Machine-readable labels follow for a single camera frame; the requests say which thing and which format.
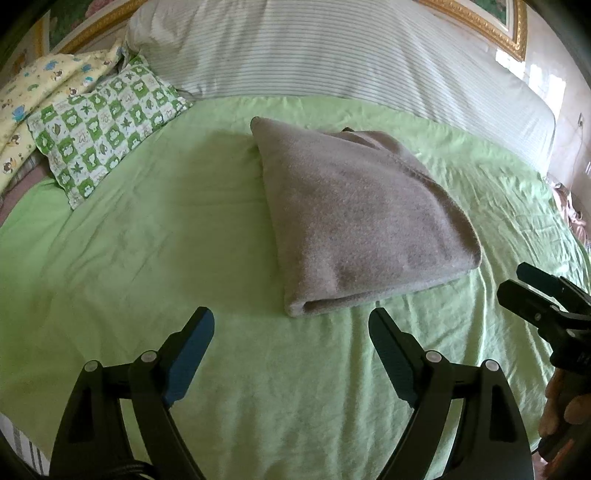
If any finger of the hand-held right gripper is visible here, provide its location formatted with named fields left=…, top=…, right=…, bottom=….
left=516, top=262, right=591, bottom=308
left=497, top=279, right=591, bottom=337

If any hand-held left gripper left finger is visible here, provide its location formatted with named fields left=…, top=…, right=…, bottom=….
left=48, top=307, right=215, bottom=480

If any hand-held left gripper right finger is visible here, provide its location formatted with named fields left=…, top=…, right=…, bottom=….
left=368, top=308, right=534, bottom=480

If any grey-beige fleece cloth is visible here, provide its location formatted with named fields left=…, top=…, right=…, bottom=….
left=249, top=116, right=483, bottom=319

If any person's right hand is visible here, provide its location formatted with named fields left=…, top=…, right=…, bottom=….
left=539, top=368, right=588, bottom=439

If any pink crumpled cloth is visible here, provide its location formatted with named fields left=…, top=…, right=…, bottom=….
left=549, top=182, right=589, bottom=238

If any light green bed sheet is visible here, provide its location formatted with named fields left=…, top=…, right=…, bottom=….
left=0, top=95, right=591, bottom=480

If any striped mattress edge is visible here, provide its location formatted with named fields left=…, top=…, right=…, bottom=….
left=0, top=413, right=51, bottom=478

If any mauve cloth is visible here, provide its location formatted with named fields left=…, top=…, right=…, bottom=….
left=0, top=154, right=51, bottom=227

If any green patterned pillow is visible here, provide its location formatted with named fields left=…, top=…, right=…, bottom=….
left=27, top=55, right=194, bottom=210

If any yellow patterned pillow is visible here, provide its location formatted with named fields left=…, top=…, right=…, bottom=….
left=0, top=39, right=126, bottom=195

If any white striped pillow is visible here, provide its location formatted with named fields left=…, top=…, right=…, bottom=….
left=124, top=0, right=557, bottom=174

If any gold picture frame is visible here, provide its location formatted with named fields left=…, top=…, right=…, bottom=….
left=418, top=0, right=528, bottom=63
left=44, top=0, right=148, bottom=54

